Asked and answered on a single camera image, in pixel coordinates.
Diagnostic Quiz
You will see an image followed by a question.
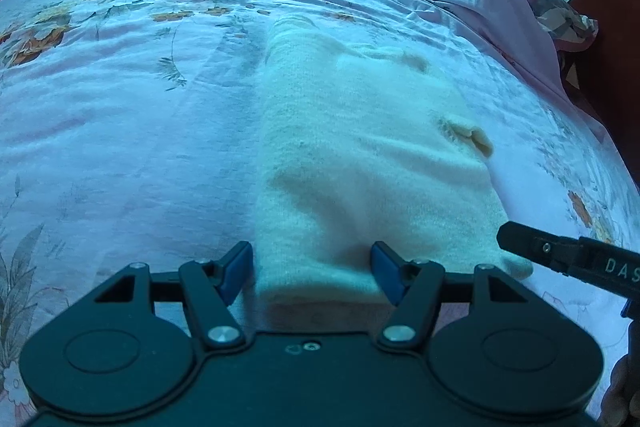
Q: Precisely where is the pink blanket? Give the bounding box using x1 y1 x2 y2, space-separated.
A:
336 0 609 143

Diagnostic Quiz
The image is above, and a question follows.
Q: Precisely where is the red white headboard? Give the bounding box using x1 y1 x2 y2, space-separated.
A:
562 0 639 182

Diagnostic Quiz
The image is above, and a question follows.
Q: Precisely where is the cream knit sweater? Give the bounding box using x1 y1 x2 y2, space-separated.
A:
255 16 533 331

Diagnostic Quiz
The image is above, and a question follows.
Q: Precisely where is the person right hand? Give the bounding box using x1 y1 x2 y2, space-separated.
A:
598 355 639 427

